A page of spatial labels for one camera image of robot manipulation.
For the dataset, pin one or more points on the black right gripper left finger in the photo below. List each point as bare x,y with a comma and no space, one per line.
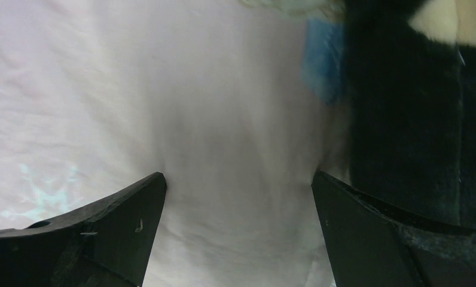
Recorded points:
105,243

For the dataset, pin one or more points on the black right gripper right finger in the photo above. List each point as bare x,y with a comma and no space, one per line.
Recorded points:
373,243

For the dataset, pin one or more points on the pink pillow with princess print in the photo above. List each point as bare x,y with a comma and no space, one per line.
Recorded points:
96,95

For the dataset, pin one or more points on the black blanket with yellow flowers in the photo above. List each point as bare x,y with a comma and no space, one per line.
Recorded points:
410,73

